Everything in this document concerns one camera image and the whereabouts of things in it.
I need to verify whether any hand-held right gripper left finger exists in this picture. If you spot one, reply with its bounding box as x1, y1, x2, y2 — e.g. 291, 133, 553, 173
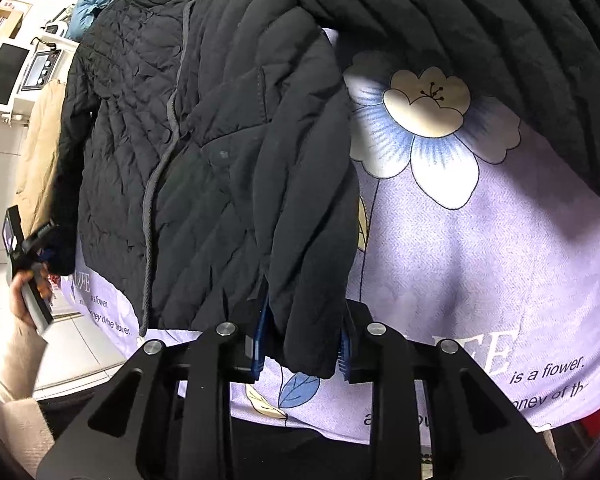
35, 297, 281, 480

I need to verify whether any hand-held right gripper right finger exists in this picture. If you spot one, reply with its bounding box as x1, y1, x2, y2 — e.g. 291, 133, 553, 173
337, 300, 564, 480

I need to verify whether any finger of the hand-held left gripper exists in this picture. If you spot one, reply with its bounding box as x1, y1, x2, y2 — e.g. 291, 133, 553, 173
22, 222, 57, 263

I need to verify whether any black quilted jacket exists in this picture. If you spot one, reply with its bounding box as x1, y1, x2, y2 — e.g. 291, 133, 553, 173
50, 0, 362, 379

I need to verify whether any person's left forearm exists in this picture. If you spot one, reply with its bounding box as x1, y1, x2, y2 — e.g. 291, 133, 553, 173
0, 310, 57, 467

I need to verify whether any person's left hand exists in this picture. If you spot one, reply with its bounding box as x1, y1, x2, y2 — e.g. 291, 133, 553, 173
9, 269, 54, 322

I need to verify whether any beige jacket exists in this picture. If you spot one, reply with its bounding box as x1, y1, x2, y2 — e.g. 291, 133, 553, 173
16, 80, 74, 234

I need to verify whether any purple floral blanket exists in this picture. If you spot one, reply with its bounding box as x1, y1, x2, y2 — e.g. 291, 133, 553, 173
55, 25, 600, 447

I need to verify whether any white framed monitor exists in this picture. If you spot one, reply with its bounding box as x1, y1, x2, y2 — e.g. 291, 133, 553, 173
0, 40, 32, 109

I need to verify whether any black puffer coat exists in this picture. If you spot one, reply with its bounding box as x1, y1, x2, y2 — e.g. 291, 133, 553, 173
292, 0, 600, 197

